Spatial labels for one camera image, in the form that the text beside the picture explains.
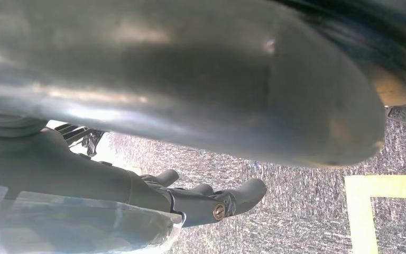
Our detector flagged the dark robot leg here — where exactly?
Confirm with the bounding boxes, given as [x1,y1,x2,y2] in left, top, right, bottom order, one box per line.
[273,0,406,131]

